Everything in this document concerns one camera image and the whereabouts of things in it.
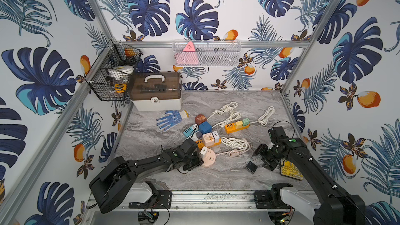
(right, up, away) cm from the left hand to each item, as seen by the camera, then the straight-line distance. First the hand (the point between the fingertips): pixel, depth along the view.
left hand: (203, 162), depth 82 cm
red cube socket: (-2, +22, +12) cm, 25 cm away
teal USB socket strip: (-10, +14, +13) cm, 21 cm away
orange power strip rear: (+18, +16, +15) cm, 28 cm away
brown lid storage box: (-28, +39, +11) cm, 49 cm away
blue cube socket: (+1, +17, +9) cm, 19 cm away
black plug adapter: (+25, -3, 0) cm, 25 cm away
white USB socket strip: (-4, +12, +11) cm, 16 cm away
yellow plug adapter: (+22, +18, +13) cm, 31 cm away
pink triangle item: (-8, +59, +8) cm, 60 cm away
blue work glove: (-24, +18, +21) cm, 37 cm away
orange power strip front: (-2, +8, +9) cm, 12 cm away
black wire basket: (-56, +46, +11) cm, 73 cm away
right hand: (+27, +3, -2) cm, 28 cm away
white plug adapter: (0, +6, -1) cm, 6 cm away
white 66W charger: (+7, +12, +6) cm, 15 cm away
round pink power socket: (+3, +1, +3) cm, 5 cm away
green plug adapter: (+26, +20, +13) cm, 35 cm away
